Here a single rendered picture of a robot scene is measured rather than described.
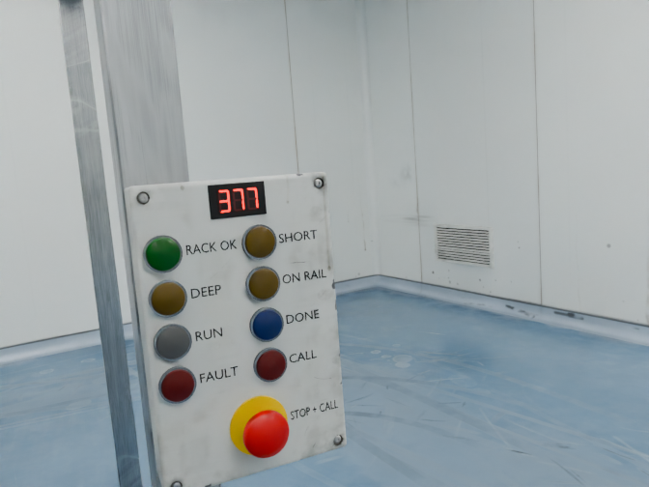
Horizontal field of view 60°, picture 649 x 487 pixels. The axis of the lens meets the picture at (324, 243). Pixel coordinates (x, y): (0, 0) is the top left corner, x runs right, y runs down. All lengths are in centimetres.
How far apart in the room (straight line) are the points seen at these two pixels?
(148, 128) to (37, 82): 375
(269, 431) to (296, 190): 20
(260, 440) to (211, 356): 8
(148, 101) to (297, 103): 433
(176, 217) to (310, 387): 20
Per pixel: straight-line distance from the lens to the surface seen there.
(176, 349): 47
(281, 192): 49
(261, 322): 49
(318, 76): 498
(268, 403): 52
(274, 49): 482
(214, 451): 52
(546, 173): 386
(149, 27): 54
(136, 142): 52
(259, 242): 48
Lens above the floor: 107
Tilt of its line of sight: 7 degrees down
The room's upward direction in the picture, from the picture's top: 4 degrees counter-clockwise
